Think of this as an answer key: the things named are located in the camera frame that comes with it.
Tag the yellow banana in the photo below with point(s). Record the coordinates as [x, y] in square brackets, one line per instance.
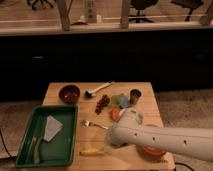
[92, 152]

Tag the purple bowl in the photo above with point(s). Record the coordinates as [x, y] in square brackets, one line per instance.
[69, 94]

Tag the silver fork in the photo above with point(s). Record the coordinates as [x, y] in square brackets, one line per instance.
[87, 123]

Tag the orange bowl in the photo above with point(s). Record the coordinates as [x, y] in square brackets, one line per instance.
[152, 151]

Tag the dark red grapes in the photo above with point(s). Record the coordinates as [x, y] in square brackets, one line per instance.
[103, 102]

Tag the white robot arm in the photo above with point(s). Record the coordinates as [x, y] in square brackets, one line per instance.
[130, 129]

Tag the green handled utensil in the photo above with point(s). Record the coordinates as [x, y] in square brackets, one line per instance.
[36, 154]

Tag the wooden table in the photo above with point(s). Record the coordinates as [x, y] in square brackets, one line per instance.
[128, 158]

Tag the dark metal cup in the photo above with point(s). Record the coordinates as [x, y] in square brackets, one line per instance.
[135, 94]

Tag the green plastic tray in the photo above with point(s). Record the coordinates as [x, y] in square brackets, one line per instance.
[60, 150]

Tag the orange carrot toy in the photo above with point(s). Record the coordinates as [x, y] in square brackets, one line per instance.
[115, 113]

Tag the grey cloth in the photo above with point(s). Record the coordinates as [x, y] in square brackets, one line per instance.
[52, 128]

